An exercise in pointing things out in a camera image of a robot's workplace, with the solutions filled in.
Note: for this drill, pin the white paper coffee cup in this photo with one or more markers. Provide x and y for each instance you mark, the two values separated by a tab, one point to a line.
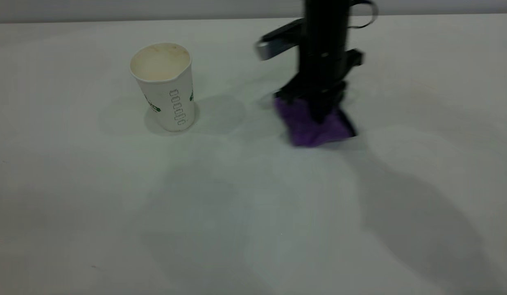
167	94

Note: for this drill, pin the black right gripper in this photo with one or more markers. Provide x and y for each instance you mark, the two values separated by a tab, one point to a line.
325	45

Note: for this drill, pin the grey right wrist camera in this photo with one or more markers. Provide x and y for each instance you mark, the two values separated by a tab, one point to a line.
278	41

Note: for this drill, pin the purple microfiber cloth black trim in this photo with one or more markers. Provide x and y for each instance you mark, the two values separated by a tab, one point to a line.
311	129

